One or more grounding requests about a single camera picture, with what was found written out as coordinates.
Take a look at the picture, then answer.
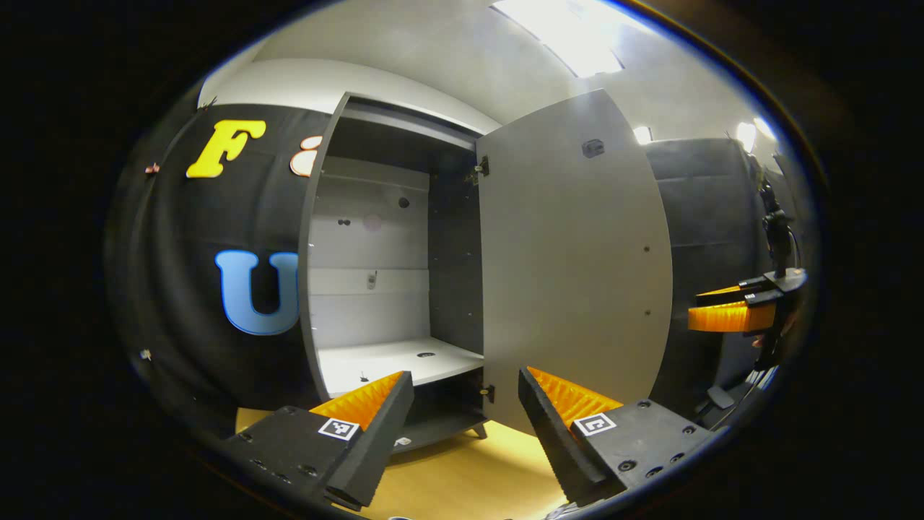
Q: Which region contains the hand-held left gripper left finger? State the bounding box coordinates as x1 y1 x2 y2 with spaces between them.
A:
222 370 416 512

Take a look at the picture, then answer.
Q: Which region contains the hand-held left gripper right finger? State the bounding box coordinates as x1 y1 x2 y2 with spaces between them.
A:
518 366 717 506

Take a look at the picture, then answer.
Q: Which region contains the beige cabinet door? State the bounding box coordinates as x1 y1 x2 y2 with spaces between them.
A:
475 88 674 438

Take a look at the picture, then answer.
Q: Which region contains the dark grey cabinet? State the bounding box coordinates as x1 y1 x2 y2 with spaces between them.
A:
297 92 499 452

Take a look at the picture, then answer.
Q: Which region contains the black phone stand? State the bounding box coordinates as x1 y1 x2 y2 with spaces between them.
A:
751 155 798 275

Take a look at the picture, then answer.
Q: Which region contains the black backdrop cloth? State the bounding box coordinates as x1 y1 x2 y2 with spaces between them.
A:
105 101 795 434

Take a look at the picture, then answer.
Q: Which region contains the long ceiling light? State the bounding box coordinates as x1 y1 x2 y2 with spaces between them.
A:
491 0 636 79

